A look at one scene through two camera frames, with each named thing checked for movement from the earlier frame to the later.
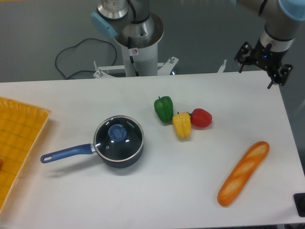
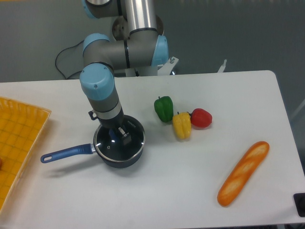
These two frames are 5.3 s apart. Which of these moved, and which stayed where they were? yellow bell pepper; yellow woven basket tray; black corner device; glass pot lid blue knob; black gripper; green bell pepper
Moved: black gripper; glass pot lid blue knob
Stayed: yellow bell pepper; yellow woven basket tray; green bell pepper; black corner device
